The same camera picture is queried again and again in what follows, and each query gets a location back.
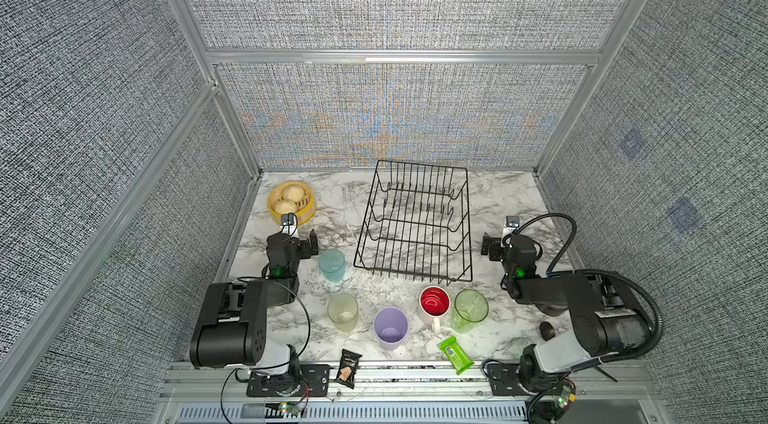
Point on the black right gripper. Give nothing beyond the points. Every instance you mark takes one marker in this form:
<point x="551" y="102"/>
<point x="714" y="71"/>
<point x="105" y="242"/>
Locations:
<point x="491" y="245"/>

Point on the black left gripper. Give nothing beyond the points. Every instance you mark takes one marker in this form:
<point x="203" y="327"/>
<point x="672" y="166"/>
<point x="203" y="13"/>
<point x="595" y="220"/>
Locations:
<point x="309" y="244"/>

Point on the teal translucent cup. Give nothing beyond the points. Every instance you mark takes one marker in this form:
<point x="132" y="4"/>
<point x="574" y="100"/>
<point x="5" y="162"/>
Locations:
<point x="332" y="264"/>

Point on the pale yellow-green frosted cup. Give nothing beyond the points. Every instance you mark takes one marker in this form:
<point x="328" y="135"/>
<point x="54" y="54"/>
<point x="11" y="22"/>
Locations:
<point x="343" y="311"/>

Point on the white mug red inside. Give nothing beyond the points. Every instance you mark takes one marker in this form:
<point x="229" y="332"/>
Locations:
<point x="434" y="304"/>

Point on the lavender plastic cup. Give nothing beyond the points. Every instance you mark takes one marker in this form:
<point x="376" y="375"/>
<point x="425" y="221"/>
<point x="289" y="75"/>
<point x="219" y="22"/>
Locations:
<point x="391" y="327"/>

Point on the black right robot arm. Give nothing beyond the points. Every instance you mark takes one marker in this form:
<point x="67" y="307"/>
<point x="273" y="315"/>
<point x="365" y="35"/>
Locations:
<point x="612" y="317"/>

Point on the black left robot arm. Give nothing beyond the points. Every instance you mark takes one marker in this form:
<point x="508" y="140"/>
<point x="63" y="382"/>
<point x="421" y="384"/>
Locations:
<point x="231" y="329"/>

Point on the lower steamed bun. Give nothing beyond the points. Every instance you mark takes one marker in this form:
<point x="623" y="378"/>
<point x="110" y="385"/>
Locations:
<point x="285" y="207"/>

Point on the steamed bun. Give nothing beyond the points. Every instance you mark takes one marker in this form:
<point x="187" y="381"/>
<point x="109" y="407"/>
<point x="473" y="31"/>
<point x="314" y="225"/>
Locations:
<point x="285" y="207"/>
<point x="294" y="193"/>

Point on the yellow bamboo steamer basket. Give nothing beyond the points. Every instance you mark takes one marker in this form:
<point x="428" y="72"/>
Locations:
<point x="306" y="208"/>

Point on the upper steamed bun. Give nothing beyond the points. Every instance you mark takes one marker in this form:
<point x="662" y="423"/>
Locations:
<point x="294" y="193"/>

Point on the green transparent glass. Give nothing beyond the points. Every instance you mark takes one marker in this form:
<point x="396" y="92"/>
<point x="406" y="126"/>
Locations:
<point x="470" y="307"/>

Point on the green snack packet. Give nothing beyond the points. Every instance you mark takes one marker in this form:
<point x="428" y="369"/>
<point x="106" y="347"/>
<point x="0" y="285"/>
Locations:
<point x="455" y="353"/>

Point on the black snack packet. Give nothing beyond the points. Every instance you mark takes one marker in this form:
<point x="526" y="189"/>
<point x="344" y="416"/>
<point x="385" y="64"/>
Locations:
<point x="347" y="368"/>

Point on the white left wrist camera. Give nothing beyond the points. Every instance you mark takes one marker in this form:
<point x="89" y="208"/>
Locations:
<point x="289" y="224"/>

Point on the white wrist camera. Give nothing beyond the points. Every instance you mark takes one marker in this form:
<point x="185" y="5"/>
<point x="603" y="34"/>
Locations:
<point x="289" y="224"/>
<point x="511" y="224"/>

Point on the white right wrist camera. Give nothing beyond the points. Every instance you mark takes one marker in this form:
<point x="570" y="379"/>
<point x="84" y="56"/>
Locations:
<point x="511" y="224"/>

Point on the black wire dish rack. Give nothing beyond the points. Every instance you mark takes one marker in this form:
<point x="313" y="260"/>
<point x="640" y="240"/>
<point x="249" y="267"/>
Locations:
<point x="417" y="223"/>

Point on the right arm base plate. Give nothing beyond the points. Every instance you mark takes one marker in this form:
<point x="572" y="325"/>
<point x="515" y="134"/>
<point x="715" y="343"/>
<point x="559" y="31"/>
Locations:
<point x="503" y="379"/>

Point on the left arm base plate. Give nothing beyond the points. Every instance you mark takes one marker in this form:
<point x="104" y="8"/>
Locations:
<point x="300" y="380"/>

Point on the aluminium front rail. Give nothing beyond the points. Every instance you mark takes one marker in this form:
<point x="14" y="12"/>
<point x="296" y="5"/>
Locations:
<point x="403" y="392"/>

